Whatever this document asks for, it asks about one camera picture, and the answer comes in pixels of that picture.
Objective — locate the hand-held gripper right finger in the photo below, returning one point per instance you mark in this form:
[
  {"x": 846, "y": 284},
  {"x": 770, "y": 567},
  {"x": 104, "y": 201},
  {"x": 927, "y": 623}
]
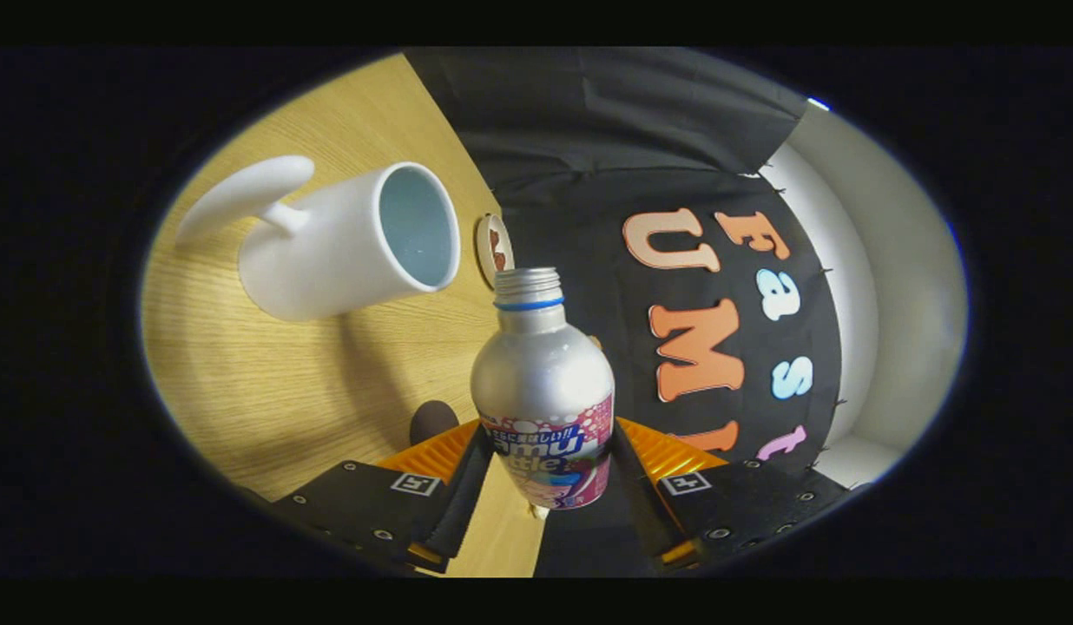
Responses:
[{"x": 645, "y": 503}]

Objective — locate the black backdrop cloth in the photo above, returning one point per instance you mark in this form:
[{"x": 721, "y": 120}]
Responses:
[{"x": 589, "y": 130}]

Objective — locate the dark brown round coaster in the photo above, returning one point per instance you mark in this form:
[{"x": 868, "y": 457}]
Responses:
[{"x": 432, "y": 421}]

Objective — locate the white toaster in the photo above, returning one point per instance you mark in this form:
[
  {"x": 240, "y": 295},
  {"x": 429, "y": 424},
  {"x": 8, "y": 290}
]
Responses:
[{"x": 483, "y": 252}]

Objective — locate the silver juice bottle pink label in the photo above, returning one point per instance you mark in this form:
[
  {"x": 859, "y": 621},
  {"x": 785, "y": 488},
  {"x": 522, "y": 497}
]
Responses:
[{"x": 541, "y": 382}]

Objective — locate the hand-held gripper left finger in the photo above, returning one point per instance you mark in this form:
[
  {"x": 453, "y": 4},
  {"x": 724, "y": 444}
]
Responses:
[{"x": 467, "y": 495}]

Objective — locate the wooden table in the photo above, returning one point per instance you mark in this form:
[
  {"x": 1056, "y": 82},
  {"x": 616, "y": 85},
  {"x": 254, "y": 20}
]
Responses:
[{"x": 267, "y": 391}]

